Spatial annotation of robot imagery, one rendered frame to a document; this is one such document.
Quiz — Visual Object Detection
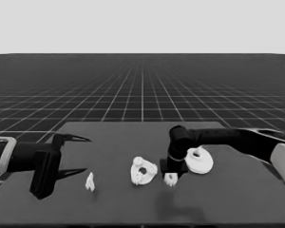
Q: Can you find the large thick white disc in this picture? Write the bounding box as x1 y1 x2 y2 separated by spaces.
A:
183 145 215 175

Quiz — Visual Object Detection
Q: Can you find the small white T-shaped piece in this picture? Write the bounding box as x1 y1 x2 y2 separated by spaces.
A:
85 171 96 192

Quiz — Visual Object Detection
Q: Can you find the white round carrier with pins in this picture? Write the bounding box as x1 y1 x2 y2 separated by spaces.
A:
130 156 159 187

